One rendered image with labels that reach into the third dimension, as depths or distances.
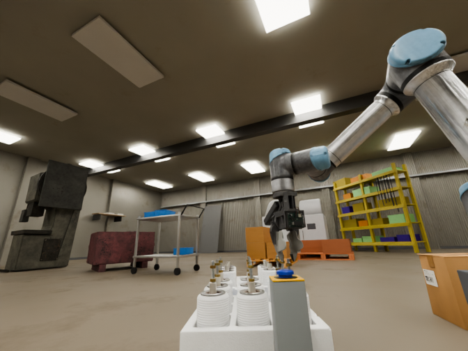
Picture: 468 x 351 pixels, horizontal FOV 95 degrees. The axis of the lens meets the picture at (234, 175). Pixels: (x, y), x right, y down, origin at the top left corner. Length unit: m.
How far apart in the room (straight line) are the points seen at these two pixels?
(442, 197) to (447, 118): 9.39
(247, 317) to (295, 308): 0.20
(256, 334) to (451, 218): 9.60
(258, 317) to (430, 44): 0.84
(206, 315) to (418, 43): 0.92
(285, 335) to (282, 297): 0.07
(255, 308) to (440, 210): 9.51
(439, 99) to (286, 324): 0.64
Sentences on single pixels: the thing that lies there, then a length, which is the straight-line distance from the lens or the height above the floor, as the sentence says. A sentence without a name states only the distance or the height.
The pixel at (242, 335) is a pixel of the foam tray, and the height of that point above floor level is 0.17.
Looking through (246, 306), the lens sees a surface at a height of 0.22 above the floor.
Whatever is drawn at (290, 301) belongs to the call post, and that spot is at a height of 0.27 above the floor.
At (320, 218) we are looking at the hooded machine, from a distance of 6.01.
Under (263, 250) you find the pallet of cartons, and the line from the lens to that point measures 3.87.
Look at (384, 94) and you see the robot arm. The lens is 0.91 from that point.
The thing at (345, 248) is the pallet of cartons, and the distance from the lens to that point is 5.03.
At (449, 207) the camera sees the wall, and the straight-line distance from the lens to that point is 10.10.
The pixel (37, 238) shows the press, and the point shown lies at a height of 0.62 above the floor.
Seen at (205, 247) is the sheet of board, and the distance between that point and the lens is 10.48.
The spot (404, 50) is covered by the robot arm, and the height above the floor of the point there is 0.87.
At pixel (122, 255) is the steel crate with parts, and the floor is 0.25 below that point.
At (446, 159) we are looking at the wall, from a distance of 10.50.
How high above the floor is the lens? 0.39
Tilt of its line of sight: 17 degrees up
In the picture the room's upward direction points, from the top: 2 degrees counter-clockwise
